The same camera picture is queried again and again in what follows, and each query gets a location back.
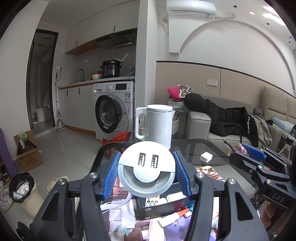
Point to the metal kitchen faucet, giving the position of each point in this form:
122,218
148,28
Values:
83,76

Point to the white wall switch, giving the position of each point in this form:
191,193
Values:
212,82

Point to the black padded jacket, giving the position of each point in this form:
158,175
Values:
219,118

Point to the dark door frame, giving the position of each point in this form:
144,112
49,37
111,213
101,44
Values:
46,32

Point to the white wall outlet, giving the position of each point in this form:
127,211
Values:
59,68

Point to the open cardboard box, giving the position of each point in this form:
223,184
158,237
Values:
30,160

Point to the white bowl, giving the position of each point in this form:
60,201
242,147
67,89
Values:
96,77

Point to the white bucket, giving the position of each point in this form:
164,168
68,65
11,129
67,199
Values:
42,115

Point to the light blue pillow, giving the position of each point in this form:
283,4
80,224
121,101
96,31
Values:
284,124

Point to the white kitchen base cabinet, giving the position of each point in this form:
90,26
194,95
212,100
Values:
71,104

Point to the black cardboard box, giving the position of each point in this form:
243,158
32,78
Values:
140,204

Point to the pink hat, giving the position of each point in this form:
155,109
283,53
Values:
174,92

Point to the beige slipper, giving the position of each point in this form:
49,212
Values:
54,184

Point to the woven wicker basket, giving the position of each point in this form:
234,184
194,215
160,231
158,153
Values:
175,127

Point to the white air conditioner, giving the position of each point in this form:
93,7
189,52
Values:
192,8

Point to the white washing machine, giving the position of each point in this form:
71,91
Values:
99,92

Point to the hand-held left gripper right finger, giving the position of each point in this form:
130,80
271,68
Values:
182,176

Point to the red gift box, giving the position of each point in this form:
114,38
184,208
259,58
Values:
120,138

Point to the white electric kettle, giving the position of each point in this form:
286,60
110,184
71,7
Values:
159,125

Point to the flat mop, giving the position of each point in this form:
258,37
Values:
60,122

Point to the purple bag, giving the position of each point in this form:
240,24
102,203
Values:
7,153

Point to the silver round USB socket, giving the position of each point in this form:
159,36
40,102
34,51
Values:
145,185

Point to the grey sofa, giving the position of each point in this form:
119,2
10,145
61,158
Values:
198,125

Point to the white charger plug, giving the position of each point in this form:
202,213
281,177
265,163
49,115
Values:
207,157

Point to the white wall cabinets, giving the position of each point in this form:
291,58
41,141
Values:
92,25

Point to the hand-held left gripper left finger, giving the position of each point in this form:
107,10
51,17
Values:
111,176

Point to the grey clothes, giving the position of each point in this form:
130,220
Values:
263,129

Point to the white card with coloured dots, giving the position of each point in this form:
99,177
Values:
152,202

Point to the person's right hand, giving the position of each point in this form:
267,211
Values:
269,213

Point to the shoe rack with shoes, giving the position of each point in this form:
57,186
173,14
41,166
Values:
5,199

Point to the range hood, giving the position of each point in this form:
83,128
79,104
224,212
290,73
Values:
122,39

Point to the plastic bottle with red drink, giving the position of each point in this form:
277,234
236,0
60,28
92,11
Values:
288,148

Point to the black pressure cooker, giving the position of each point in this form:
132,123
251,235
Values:
111,69

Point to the beige trash bin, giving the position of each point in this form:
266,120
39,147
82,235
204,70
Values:
34,199

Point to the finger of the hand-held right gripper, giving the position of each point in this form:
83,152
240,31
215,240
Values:
245,161
253,150

